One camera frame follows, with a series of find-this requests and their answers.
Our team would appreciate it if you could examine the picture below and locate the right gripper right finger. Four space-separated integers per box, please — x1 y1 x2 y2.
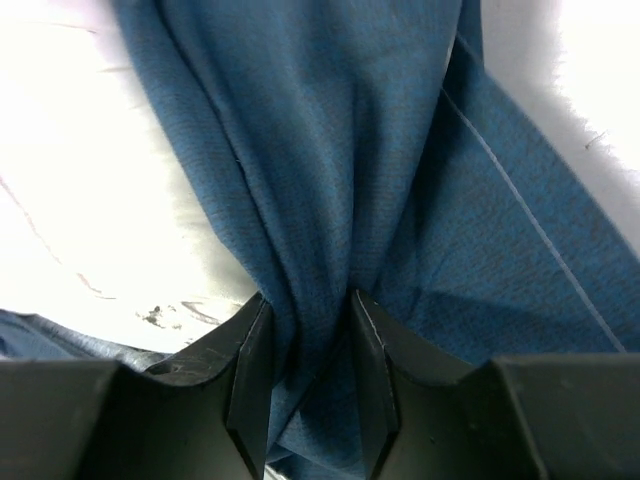
349 291 639 479

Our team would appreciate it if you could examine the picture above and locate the blue patterned pillowcase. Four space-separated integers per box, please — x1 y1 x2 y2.
1 1 639 479

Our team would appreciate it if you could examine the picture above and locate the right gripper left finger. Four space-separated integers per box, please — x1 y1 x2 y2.
1 295 273 479

